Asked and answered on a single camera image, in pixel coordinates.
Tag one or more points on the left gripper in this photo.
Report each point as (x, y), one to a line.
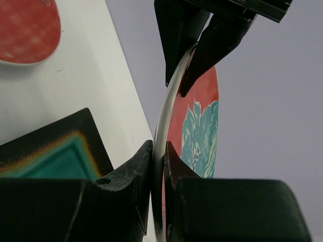
(224, 34)

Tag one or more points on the red teal round plate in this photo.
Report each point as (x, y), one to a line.
(30, 31)
(191, 124)

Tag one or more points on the black green square plate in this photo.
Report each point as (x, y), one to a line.
(68, 148)

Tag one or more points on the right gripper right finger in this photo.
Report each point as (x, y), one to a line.
(222, 209)

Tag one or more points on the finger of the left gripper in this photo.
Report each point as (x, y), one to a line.
(180, 23)

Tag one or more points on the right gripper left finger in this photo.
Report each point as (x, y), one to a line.
(113, 208)

